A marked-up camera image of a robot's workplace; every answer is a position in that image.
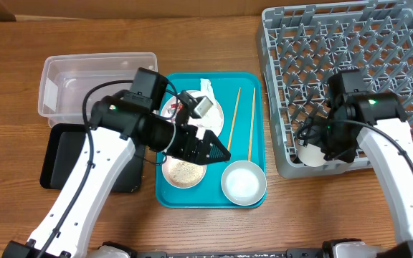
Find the pink small bowl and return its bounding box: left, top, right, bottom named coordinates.
left=162, top=156, right=207, bottom=188

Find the black waste tray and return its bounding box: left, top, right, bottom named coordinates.
left=39, top=123, right=145, bottom=193

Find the white cup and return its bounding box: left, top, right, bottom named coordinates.
left=296, top=143, right=326, bottom=167

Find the white napkin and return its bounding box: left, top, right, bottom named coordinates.
left=188, top=78, right=225, bottom=130

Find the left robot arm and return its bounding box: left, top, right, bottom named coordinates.
left=3, top=67, right=231, bottom=257

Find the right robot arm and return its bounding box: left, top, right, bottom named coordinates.
left=296, top=70, right=413, bottom=257

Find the large white plate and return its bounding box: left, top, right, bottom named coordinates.
left=160, top=96, right=224, bottom=138

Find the wooden chopstick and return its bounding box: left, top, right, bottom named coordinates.
left=227, top=87, right=241, bottom=151
left=247, top=88, right=256, bottom=162

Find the clear plastic bin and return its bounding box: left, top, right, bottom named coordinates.
left=37, top=52, right=158, bottom=127

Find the grey bowl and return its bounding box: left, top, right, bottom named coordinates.
left=221, top=161, right=267, bottom=206

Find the teal plastic tray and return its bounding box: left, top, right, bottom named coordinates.
left=155, top=72, right=266, bottom=209

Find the grey dish rack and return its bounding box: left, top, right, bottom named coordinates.
left=257, top=1, right=413, bottom=178

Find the red snack wrapper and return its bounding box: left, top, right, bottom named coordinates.
left=168, top=102, right=183, bottom=113

